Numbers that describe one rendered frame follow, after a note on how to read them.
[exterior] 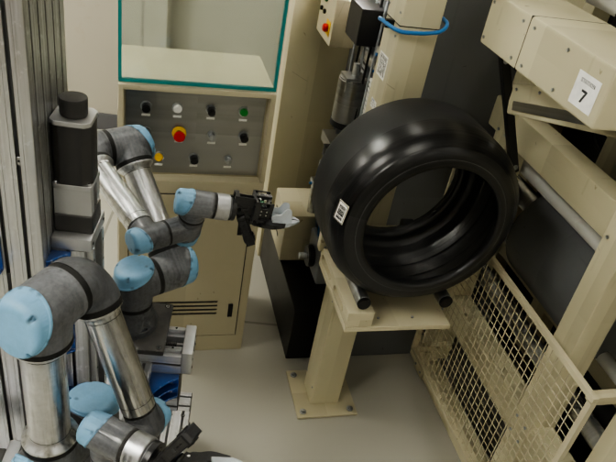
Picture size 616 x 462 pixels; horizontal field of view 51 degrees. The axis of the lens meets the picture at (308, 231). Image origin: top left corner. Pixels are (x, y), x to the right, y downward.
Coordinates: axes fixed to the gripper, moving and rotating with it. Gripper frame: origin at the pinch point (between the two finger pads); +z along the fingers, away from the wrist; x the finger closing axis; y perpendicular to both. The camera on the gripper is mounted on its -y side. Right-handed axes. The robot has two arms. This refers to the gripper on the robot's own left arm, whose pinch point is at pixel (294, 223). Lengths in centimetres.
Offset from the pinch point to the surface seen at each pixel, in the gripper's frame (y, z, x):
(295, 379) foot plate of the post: -107, 40, 40
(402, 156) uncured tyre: 31.9, 19.2, -10.8
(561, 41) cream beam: 71, 46, -14
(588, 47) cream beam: 73, 47, -23
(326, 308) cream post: -57, 37, 32
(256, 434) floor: -111, 19, 13
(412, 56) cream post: 49, 29, 26
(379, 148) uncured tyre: 31.1, 14.1, -6.3
